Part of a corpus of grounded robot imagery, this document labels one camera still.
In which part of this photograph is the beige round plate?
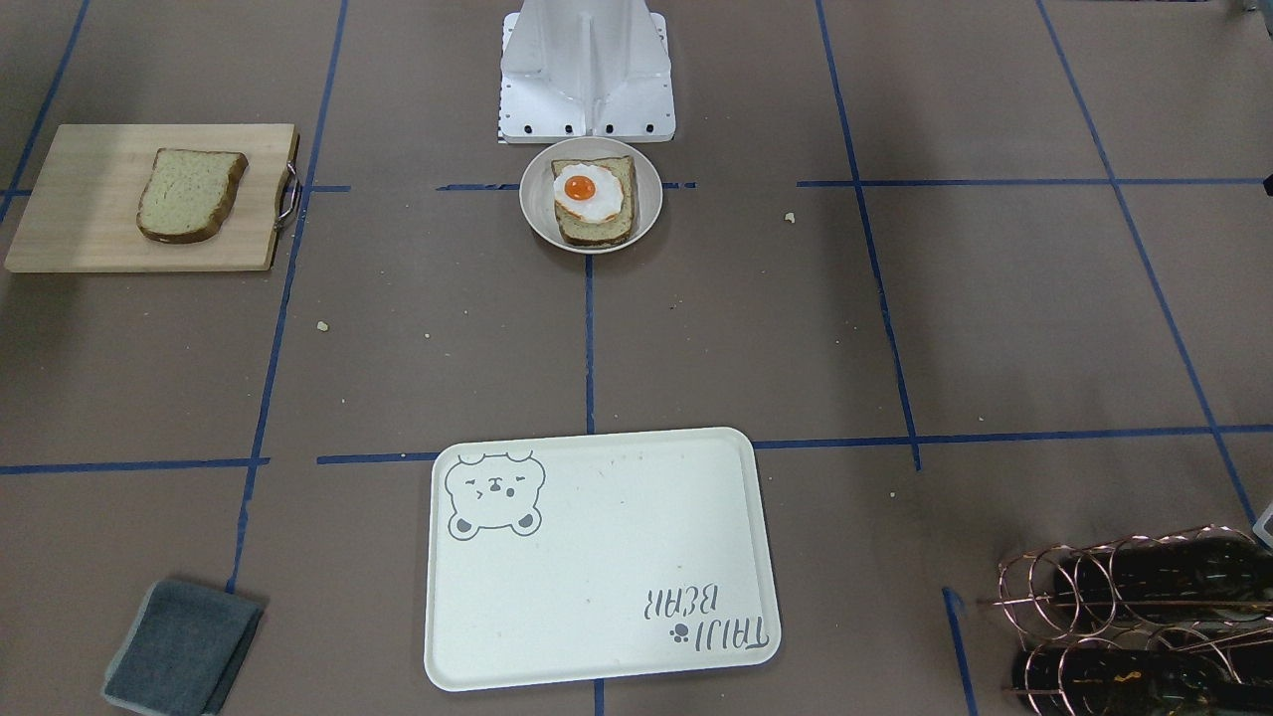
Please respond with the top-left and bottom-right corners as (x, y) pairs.
(518, 138), (665, 255)

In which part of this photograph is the bread slice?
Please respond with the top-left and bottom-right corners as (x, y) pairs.
(552, 157), (637, 248)
(135, 148), (250, 245)

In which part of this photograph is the white bear tray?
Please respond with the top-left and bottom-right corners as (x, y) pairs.
(423, 427), (783, 692)

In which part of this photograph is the fried egg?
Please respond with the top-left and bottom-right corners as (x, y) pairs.
(552, 162), (625, 224)

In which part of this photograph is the lower dark glass bottle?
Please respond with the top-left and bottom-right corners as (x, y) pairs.
(1004, 640), (1272, 715)

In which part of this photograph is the dark glass bottle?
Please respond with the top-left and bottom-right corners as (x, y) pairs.
(1004, 640), (1272, 715)
(1053, 533), (1272, 626)

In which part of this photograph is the grey folded cloth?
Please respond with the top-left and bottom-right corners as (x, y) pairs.
(101, 580), (265, 715)

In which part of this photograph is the wooden cutting board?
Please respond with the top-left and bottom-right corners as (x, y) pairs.
(4, 124), (299, 273)

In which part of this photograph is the upper dark glass bottle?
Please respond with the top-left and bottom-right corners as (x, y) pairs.
(1053, 533), (1272, 626)

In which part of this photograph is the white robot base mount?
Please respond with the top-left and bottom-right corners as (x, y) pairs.
(496, 1), (677, 144)

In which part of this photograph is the copper wire bottle rack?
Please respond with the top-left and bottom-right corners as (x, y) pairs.
(987, 525), (1272, 715)

